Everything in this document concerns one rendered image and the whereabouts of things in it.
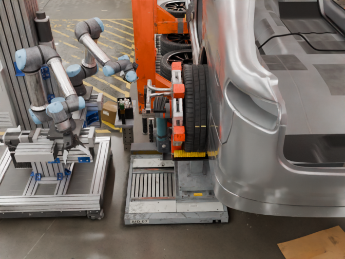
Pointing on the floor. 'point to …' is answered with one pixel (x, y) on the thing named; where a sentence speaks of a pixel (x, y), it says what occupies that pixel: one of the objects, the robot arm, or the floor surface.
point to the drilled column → (128, 137)
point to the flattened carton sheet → (316, 245)
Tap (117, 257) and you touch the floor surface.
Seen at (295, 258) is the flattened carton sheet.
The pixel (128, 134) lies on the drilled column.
